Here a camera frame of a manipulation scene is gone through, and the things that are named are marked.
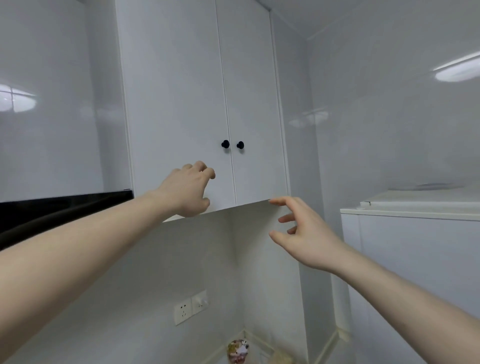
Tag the wide white cabinet door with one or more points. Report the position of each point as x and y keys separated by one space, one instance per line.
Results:
x=172 y=75

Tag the black round door knob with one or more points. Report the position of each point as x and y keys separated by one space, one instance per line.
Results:
x=225 y=144
x=240 y=145

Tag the person's right thumb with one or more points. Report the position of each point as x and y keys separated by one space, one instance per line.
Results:
x=281 y=242

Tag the white wall socket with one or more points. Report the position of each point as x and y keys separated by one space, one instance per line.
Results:
x=183 y=312
x=199 y=302

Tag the person's left hand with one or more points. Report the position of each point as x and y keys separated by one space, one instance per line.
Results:
x=180 y=191

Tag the patterned round jar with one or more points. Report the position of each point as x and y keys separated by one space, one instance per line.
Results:
x=238 y=352

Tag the narrow white cabinet door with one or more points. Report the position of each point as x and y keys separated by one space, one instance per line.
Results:
x=251 y=82

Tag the person's right hand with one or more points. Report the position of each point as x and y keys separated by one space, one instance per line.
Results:
x=315 y=240

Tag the person's right forearm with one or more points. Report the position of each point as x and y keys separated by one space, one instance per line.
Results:
x=405 y=303

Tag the white wall cabinet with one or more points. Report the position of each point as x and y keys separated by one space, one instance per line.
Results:
x=176 y=93

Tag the black range hood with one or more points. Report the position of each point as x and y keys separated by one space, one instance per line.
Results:
x=56 y=213

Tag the white refrigerator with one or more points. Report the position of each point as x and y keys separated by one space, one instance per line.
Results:
x=412 y=247

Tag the person's left forearm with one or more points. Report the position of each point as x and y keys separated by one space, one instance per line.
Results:
x=75 y=255

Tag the person's right middle finger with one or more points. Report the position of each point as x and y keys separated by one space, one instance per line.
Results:
x=287 y=217

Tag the person's left thumb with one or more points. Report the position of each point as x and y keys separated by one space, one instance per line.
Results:
x=200 y=208

